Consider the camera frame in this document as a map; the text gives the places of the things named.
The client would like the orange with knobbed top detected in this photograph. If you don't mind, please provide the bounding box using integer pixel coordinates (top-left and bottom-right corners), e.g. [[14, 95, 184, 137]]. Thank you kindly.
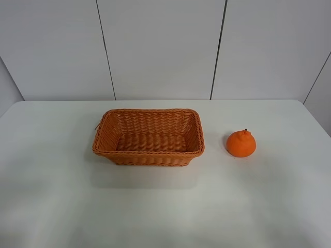
[[226, 129, 257, 158]]

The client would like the orange woven wicker basket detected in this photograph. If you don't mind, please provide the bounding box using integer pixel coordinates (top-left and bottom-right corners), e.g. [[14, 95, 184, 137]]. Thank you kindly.
[[92, 108, 205, 167]]

